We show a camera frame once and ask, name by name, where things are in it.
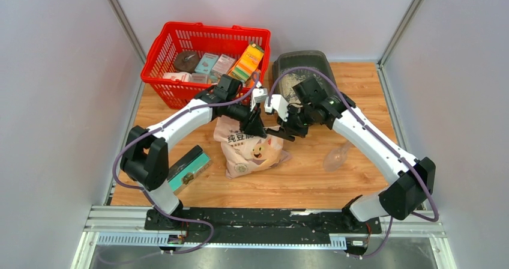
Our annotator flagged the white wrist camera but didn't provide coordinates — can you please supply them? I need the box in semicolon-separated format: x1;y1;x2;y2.
264;94;289;122
250;82;268;111

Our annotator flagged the black bag clip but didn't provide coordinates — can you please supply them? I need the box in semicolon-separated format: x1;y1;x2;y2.
265;125;297;142

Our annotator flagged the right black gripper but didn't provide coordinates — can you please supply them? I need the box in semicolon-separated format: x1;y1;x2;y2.
277;103;315;139

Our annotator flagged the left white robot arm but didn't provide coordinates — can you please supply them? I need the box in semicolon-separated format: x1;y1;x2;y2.
113;73;268;230

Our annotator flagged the clear plastic scoop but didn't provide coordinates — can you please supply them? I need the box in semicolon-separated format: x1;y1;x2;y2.
322;141;353;172

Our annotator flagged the teal small box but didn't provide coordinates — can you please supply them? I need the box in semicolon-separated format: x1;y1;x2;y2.
194;53;219;74

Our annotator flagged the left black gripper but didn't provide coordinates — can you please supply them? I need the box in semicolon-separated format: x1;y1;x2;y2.
225;98;267;140

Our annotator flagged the yellow orange carton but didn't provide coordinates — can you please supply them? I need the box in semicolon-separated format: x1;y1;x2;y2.
227;43;265;83

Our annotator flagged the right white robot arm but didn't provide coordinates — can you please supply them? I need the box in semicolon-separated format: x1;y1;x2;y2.
265;77;436;232

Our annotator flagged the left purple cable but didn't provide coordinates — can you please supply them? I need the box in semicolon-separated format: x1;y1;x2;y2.
112;72;261;255

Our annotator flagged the red plastic shopping basket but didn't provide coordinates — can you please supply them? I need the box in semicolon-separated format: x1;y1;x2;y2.
140;22;271;109

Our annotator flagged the dark grey litter box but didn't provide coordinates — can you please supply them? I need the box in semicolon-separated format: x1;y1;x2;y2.
270;50;337;95

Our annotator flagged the grey pink small box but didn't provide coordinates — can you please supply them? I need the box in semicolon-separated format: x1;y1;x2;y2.
211;54;236;78

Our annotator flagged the white pink packet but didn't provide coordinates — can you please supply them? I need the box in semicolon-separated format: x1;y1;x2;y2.
163;72;192;82

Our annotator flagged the pink cat litter bag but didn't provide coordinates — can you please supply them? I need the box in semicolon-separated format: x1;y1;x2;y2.
213;116;292;179

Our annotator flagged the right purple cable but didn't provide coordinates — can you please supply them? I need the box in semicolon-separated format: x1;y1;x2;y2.
267;66;440;259

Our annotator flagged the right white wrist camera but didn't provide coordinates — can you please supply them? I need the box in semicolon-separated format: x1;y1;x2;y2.
264;94;289;122

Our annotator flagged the teal and black box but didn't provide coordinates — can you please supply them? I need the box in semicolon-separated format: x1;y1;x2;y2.
167;145;212;195

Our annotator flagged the brown round object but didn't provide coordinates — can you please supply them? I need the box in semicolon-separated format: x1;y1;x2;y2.
173;51;200;73

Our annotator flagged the purple cable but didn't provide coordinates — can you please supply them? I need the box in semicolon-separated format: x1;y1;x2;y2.
267;66;440;259
112;72;261;255

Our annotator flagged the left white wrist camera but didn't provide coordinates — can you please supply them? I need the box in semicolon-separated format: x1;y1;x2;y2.
250;82;268;111

